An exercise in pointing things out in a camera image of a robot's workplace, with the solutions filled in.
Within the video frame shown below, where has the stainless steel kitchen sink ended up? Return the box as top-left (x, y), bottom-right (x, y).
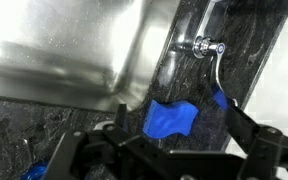
top-left (0, 0), bottom-right (180, 112)

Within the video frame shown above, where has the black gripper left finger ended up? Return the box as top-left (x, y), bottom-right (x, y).
top-left (114, 104), bottom-right (128, 131)

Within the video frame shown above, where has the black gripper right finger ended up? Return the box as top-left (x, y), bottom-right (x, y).
top-left (225, 106), bottom-right (259, 153)

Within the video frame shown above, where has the chrome faucet lever handle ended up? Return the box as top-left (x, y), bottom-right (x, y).
top-left (192, 36), bottom-right (238, 109)

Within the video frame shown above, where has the blue sponge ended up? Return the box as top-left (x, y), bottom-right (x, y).
top-left (142, 100), bottom-right (199, 139)

